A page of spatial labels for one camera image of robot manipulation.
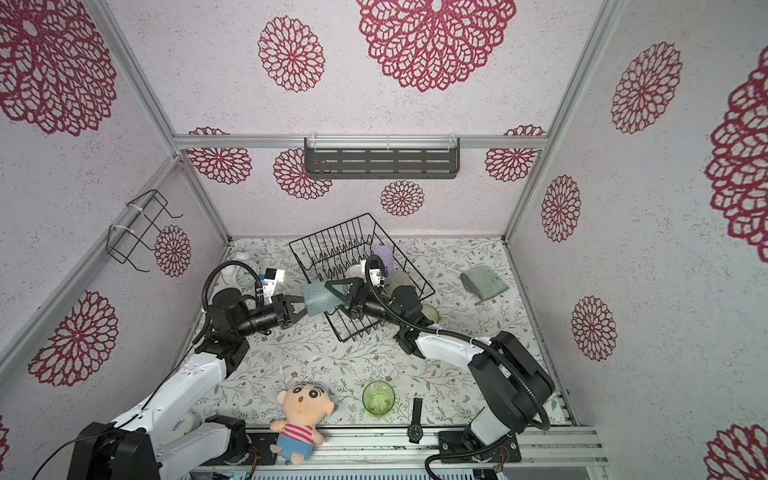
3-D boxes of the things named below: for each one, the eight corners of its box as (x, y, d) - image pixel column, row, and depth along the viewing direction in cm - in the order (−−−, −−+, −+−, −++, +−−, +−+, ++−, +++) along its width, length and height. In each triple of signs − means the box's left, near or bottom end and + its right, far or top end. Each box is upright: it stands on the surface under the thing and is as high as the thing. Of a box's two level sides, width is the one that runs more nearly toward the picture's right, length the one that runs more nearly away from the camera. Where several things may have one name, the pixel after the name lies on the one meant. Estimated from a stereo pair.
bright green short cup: (362, 414, 81) (361, 410, 78) (363, 385, 86) (363, 380, 83) (395, 414, 81) (395, 410, 78) (394, 385, 86) (395, 380, 83)
